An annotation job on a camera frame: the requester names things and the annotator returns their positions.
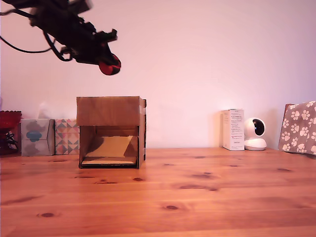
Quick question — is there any red and black footbag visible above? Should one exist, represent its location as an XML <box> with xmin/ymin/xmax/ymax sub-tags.
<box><xmin>98</xmin><ymin>55</ymin><xmax>122</xmax><ymax>76</ymax></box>

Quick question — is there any cardboard dice tower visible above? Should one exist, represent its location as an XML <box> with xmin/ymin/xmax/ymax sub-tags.
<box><xmin>76</xmin><ymin>96</ymin><xmax>148</xmax><ymax>170</ymax></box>

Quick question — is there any white tissue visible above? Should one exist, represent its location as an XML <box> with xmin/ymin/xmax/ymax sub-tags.
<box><xmin>38</xmin><ymin>101</ymin><xmax>54</xmax><ymax>120</ymax></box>

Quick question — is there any triangle pattern tissue box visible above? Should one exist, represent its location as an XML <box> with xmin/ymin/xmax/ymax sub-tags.
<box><xmin>54</xmin><ymin>118</ymin><xmax>80</xmax><ymax>156</ymax></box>

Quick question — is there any grey cloud print tissue box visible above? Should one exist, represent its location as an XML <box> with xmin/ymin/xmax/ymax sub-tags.
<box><xmin>20</xmin><ymin>118</ymin><xmax>56</xmax><ymax>157</ymax></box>

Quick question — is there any red glass bowl on foot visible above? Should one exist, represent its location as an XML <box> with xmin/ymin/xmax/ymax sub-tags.
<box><xmin>0</xmin><ymin>110</ymin><xmax>23</xmax><ymax>156</ymax></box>

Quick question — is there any white printed carton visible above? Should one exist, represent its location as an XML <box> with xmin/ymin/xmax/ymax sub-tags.
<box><xmin>221</xmin><ymin>109</ymin><xmax>245</xmax><ymax>151</ymax></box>

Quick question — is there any grey paw print cloth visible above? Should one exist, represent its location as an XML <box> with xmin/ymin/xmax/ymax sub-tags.
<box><xmin>278</xmin><ymin>100</ymin><xmax>316</xmax><ymax>156</ymax></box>

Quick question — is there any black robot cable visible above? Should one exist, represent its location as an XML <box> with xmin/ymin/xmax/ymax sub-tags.
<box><xmin>0</xmin><ymin>8</ymin><xmax>34</xmax><ymax>19</ymax></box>
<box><xmin>43</xmin><ymin>31</ymin><xmax>73</xmax><ymax>62</ymax></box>
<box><xmin>0</xmin><ymin>36</ymin><xmax>53</xmax><ymax>54</ymax></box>

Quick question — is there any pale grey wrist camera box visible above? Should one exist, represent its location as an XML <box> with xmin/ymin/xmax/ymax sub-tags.
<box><xmin>68</xmin><ymin>0</ymin><xmax>94</xmax><ymax>14</ymax></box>

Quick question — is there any small white round camera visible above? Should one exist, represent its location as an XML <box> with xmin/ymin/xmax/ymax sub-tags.
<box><xmin>243</xmin><ymin>118</ymin><xmax>268</xmax><ymax>152</ymax></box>

